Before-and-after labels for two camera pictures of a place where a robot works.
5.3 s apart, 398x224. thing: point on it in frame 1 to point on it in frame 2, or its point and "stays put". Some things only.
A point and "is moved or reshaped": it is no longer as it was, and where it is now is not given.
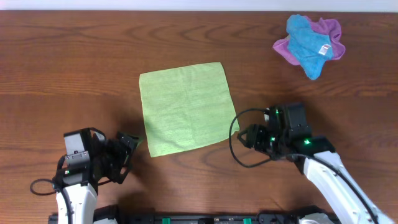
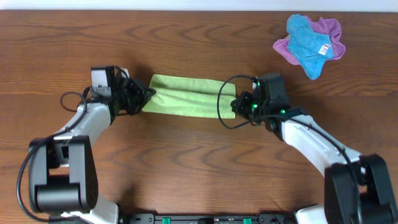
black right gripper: (252, 140) to (239, 103)
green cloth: (186, 107) is moved or reshaped
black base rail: (294, 215) stays put
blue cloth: (311, 48) stays put
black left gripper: (121, 154) to (137, 98)
